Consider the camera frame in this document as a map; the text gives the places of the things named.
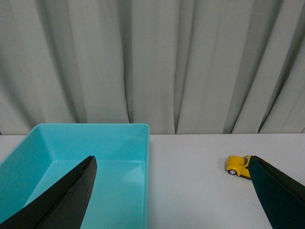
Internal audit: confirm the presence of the white pleated curtain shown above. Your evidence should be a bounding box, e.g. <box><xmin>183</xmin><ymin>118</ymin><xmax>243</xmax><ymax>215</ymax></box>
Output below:
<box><xmin>0</xmin><ymin>0</ymin><xmax>305</xmax><ymax>135</ymax></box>

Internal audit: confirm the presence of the yellow beetle toy car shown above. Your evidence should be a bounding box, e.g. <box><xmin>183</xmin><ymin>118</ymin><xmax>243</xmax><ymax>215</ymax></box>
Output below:
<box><xmin>224</xmin><ymin>155</ymin><xmax>251</xmax><ymax>179</ymax></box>

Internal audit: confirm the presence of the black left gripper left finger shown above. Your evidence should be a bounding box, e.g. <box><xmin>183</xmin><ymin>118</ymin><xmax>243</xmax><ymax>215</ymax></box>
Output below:
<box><xmin>0</xmin><ymin>156</ymin><xmax>97</xmax><ymax>229</ymax></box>

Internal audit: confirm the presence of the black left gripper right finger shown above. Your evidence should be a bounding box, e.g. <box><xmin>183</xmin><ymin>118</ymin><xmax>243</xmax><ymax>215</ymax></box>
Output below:
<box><xmin>248</xmin><ymin>156</ymin><xmax>305</xmax><ymax>229</ymax></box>

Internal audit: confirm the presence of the turquoise plastic tray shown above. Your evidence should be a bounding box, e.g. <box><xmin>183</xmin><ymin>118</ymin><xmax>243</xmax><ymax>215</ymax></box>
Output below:
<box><xmin>0</xmin><ymin>124</ymin><xmax>149</xmax><ymax>229</ymax></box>

